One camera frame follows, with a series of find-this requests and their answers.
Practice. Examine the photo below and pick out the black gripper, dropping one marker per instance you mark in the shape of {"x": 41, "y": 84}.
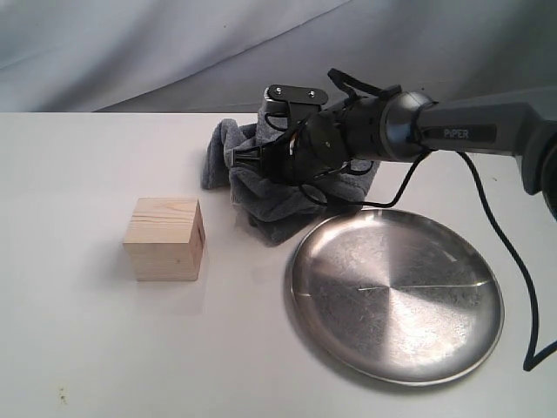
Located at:
{"x": 288, "y": 159}

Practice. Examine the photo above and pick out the grey fluffy towel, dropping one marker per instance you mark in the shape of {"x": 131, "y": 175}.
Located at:
{"x": 277, "y": 211}

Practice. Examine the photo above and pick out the wooden cube block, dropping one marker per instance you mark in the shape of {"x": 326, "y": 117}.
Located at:
{"x": 165, "y": 239}

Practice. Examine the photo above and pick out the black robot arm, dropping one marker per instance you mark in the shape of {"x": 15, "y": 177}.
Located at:
{"x": 403, "y": 126}

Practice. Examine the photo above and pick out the round steel plate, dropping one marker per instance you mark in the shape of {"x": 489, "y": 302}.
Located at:
{"x": 396, "y": 296}

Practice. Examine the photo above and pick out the white backdrop cloth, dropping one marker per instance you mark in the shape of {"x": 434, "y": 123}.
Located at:
{"x": 205, "y": 56}

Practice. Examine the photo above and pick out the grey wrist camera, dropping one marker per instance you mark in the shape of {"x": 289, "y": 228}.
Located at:
{"x": 290, "y": 99}

